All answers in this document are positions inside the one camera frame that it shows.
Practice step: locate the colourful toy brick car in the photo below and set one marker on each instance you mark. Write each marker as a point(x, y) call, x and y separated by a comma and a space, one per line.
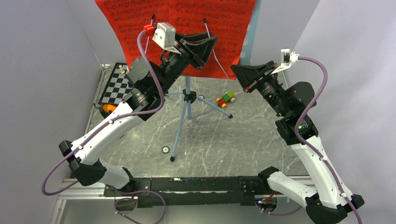
point(227, 98)

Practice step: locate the poker chip near front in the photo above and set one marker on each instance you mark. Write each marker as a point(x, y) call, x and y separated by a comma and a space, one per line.
point(165, 150)

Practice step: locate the black white chessboard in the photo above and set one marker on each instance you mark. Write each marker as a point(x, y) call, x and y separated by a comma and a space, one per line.
point(117, 86)

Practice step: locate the red sheet music paper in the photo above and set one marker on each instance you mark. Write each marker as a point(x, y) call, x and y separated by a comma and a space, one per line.
point(128, 17)

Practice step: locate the orange toy microphone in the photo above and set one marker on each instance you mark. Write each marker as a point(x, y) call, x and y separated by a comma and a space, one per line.
point(108, 108)

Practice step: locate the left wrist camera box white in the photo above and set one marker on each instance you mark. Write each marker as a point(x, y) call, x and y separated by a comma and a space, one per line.
point(163, 34)

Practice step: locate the white chess pawn far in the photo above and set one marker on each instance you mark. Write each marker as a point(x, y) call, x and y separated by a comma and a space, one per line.
point(122, 71)

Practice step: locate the light blue music stand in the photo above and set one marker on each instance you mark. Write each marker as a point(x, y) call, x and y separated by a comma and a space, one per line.
point(189, 96)

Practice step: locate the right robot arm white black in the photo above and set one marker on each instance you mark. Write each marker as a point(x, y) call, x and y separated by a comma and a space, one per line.
point(329, 201)

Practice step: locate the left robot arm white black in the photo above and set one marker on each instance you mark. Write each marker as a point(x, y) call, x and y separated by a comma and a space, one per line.
point(149, 83)

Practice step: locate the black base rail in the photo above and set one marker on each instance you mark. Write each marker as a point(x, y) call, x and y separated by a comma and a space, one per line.
point(242, 190)

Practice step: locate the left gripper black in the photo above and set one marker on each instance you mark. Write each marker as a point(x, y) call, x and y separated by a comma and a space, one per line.
point(197, 51)

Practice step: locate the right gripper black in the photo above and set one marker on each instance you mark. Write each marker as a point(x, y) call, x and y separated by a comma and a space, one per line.
point(248, 76)

